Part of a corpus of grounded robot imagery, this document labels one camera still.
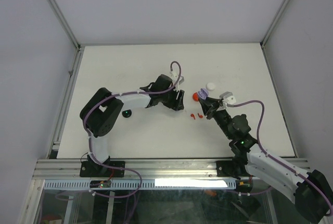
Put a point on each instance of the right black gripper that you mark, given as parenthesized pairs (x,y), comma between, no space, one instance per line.
(206,104)

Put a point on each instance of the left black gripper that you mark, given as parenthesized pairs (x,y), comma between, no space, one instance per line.
(176,104)

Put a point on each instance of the purple earbud charging case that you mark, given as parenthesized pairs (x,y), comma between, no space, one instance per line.
(203,93)

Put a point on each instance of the red earbud charging case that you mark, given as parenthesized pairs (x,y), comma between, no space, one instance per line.
(195,97)

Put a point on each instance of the black earbud charging case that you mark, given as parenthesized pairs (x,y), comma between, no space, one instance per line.
(127,113)

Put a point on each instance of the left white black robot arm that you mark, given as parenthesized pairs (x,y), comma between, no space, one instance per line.
(102,110)

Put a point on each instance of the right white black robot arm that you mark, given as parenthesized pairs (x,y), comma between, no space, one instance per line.
(310,192)

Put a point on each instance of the white earbud charging case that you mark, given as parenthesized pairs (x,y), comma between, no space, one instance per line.
(210,86)

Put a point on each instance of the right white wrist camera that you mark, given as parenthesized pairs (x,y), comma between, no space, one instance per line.
(227,99)

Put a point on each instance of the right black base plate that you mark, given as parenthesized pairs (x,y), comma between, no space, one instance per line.
(230,168)

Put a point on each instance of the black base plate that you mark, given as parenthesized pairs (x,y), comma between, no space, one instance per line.
(89,169)
(230,168)

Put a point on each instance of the grey slotted cable duct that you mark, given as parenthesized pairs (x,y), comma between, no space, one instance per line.
(153,184)

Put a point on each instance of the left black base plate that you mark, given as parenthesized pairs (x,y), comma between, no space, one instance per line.
(89,169)

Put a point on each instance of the aluminium mounting rail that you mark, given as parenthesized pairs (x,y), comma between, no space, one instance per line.
(148,168)

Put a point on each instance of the right aluminium frame post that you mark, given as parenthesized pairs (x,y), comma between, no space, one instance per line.
(274,22)

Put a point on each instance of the aluminium frame post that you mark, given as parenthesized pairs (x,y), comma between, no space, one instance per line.
(274,22)
(63,22)

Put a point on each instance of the left aluminium frame post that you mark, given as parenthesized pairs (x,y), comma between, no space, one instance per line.
(63,22)

